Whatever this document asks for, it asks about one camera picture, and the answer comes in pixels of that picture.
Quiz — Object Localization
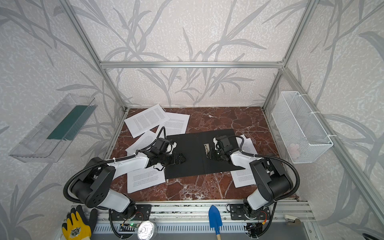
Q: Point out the silver folder clip mechanism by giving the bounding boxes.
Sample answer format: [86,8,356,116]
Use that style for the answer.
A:
[204,144,211,157]

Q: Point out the white wire mesh basket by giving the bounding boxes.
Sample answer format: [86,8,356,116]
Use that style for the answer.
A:
[272,91,333,164]

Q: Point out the printed paper stack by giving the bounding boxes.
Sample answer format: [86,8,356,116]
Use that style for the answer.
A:
[231,169,256,188]
[241,135,257,154]

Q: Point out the clear plastic wall tray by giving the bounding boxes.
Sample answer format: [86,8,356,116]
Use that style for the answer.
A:
[9,94,98,163]

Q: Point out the aluminium frame rails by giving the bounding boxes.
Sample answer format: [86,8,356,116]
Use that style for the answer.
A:
[60,1,384,223]

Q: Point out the printed paper far left corner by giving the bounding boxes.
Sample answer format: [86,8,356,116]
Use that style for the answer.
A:
[125,104,170,138]

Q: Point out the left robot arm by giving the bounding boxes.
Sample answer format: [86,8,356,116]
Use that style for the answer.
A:
[63,136,187,217]

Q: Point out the printed paper beside folder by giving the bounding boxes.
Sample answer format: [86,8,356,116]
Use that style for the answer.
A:
[156,113,190,136]

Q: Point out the yellow black work glove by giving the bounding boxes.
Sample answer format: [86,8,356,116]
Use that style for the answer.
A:
[62,205,98,240]

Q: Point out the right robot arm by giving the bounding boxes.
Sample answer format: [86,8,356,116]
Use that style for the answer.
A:
[207,135,300,220]

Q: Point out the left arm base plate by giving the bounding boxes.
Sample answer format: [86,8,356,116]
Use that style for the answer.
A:
[110,204,152,221]

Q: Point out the small white beige clip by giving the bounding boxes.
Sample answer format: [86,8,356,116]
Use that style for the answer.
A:
[284,215,301,226]

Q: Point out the blue hand shovel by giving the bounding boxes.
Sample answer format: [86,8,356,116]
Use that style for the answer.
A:
[209,205,223,240]

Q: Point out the black file folder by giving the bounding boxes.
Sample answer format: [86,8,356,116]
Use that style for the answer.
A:
[164,129,242,180]

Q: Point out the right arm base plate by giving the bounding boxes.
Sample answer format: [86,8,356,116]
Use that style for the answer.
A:
[227,204,271,221]

